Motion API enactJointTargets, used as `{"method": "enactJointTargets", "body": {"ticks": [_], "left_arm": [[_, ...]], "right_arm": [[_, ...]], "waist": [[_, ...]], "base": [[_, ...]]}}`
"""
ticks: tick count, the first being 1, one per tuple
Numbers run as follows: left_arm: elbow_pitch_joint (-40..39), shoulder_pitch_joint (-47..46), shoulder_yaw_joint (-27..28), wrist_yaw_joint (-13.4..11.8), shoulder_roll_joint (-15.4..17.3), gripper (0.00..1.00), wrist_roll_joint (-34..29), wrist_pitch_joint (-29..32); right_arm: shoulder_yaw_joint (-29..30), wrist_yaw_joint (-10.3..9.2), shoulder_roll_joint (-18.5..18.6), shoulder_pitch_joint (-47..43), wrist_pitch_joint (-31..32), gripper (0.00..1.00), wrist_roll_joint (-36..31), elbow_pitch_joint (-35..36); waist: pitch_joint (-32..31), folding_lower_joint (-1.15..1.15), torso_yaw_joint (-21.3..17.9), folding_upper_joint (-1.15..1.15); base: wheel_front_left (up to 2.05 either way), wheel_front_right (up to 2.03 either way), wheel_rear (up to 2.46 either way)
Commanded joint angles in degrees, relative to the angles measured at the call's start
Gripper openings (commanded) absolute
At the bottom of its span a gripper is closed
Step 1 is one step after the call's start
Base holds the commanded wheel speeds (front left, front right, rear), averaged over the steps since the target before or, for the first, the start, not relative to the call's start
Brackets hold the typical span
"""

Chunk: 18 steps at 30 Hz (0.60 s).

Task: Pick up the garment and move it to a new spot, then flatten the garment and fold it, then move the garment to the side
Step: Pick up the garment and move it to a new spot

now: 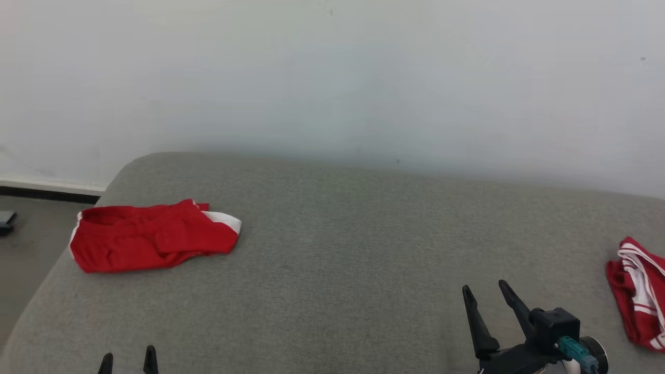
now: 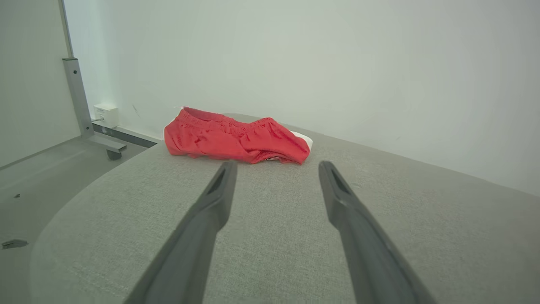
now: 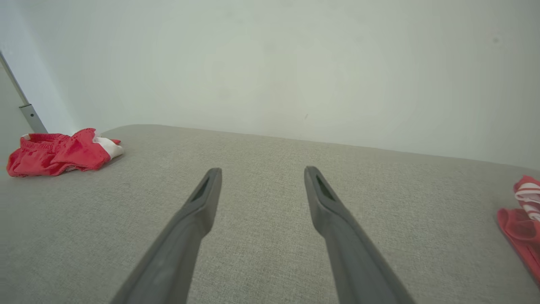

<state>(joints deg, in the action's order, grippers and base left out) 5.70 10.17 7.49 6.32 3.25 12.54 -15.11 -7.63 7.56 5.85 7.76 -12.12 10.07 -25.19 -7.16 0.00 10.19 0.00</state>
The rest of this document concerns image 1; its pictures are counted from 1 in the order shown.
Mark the red shirt with white sleeves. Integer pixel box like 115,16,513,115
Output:
605,236,665,353

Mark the red white garment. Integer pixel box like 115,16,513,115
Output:
69,199,243,274

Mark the dark wall baseboard strip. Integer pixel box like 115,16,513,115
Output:
0,177,107,204

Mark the black cable with teal plug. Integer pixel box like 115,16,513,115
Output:
553,336,599,374

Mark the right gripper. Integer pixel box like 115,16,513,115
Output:
462,279,569,374

